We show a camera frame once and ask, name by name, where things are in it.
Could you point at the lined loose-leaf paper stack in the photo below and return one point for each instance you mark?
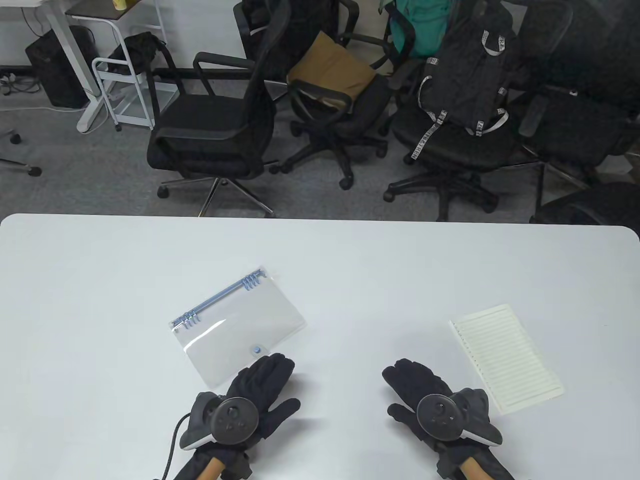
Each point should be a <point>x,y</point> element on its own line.
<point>505,360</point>

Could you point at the brown cushion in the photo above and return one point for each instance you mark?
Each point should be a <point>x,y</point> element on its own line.
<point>330,65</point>

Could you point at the teal backpack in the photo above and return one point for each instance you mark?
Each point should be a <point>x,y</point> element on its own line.
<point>420,30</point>

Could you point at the white frame side table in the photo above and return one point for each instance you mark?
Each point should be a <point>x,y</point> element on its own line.
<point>95,10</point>

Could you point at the person's right forearm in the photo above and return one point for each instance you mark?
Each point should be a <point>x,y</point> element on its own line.
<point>475,470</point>

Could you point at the person's left hand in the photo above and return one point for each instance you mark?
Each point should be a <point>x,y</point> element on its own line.
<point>270,380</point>

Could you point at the chair base with casters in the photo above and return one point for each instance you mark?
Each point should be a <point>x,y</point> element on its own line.
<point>34,170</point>

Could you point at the black bag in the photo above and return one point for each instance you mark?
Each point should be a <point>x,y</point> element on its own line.
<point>135,50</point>

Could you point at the black computer tower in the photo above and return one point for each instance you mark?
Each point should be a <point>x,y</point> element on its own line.
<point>55,70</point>

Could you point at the person's right hand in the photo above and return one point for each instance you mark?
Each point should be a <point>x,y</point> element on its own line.
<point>415,380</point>

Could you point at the black mesh office chair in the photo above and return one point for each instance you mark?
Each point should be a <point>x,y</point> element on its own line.
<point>575,125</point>

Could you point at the black and white controller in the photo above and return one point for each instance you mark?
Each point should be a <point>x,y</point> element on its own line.
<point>232,420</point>
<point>440,417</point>

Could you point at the black chair with armrests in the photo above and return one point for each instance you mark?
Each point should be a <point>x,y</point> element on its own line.
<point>360,107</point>

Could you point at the black chair chrome base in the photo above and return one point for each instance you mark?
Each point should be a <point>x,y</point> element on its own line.
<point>200,130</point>

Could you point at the white desk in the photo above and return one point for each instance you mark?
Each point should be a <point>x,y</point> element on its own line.
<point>89,117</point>

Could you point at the yellow cup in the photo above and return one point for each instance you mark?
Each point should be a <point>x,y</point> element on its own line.
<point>119,4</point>

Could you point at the person's left forearm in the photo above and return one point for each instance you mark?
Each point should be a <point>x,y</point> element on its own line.
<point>210,470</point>

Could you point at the white power strip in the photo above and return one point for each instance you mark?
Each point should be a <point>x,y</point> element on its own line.
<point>6,78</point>

